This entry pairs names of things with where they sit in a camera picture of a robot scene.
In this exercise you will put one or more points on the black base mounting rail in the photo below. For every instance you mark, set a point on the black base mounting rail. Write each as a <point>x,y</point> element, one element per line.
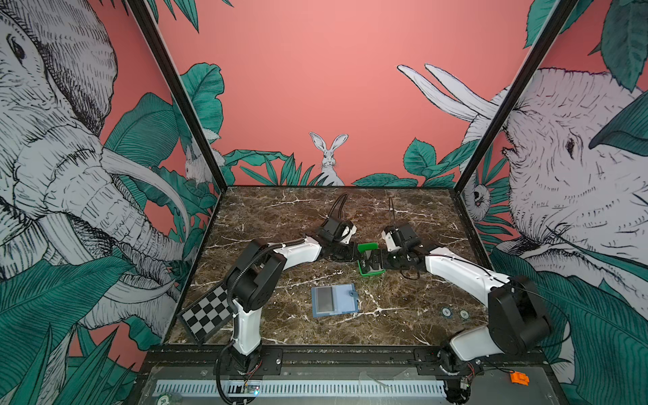
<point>277,359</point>

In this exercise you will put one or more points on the black frame post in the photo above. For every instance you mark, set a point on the black frame post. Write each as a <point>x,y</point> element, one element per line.
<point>552,26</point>
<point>142,14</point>

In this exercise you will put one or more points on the green plastic card tray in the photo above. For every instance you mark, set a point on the green plastic card tray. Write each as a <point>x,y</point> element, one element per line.
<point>369,247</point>

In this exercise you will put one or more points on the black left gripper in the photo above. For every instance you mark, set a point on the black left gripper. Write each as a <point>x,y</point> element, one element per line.
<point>351,256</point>

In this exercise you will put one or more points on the black left frame post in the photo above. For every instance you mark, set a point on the black left frame post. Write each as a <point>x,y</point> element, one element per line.
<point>142,14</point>

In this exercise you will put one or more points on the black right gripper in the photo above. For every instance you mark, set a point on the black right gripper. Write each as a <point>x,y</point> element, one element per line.
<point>387,263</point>

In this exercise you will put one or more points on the orange connector clip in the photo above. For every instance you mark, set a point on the orange connector clip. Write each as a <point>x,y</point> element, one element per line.
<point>519,378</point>

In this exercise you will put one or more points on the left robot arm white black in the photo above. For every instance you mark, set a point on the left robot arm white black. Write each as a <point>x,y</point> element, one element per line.
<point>253,278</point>

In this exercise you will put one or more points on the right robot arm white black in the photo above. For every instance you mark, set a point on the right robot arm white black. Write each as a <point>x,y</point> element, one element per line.
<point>518,318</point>

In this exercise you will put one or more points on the round teal sticker left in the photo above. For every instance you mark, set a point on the round teal sticker left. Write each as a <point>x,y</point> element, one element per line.
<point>446,312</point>

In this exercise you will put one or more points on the black white checkerboard plate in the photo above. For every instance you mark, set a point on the black white checkerboard plate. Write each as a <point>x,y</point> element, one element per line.
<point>207,315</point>

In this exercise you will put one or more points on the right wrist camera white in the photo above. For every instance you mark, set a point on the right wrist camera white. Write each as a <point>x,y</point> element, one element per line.
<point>391,245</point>

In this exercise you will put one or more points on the blue leather card holder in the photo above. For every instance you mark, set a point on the blue leather card holder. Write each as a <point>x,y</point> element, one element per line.
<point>346,300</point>

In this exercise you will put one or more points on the black right frame post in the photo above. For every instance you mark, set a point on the black right frame post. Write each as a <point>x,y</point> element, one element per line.
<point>552,26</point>

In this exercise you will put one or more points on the white slotted cable duct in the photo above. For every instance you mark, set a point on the white slotted cable duct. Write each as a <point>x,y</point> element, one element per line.
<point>296,388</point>

